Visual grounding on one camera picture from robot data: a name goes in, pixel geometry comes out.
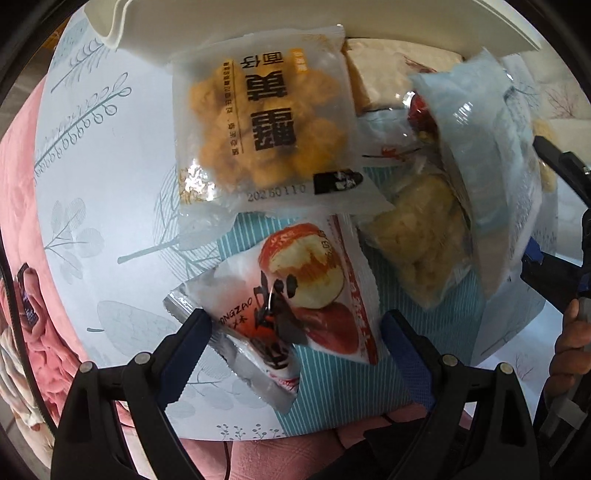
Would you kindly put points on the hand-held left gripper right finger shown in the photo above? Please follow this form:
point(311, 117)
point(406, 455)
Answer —
point(406, 355)

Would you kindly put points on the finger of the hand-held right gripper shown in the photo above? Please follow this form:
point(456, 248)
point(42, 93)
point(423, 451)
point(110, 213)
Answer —
point(565, 168)
point(554, 277)

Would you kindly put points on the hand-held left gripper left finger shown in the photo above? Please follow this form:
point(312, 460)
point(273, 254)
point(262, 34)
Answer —
point(184, 355)

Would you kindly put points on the light blue snack packet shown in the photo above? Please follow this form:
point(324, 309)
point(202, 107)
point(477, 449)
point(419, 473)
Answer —
point(480, 161)

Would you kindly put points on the red date snack packet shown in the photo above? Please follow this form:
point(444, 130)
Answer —
point(300, 277)

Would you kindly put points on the white plastic bin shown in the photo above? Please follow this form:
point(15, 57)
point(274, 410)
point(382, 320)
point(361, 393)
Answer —
point(231, 18)

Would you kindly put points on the person's right hand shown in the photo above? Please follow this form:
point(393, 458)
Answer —
point(570, 355)

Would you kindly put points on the cream floral cloth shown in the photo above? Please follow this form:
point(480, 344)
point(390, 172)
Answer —
point(563, 92)

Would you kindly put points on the pale yellow cracker packet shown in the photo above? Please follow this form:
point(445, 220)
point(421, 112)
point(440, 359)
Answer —
point(415, 230)

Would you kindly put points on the white packet with red print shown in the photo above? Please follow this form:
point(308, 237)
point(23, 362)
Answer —
point(383, 134)

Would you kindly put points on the beige snack packet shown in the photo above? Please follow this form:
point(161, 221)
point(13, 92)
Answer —
point(378, 74)

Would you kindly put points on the orange bread snack packet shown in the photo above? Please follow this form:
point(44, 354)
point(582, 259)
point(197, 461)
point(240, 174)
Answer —
point(258, 138)

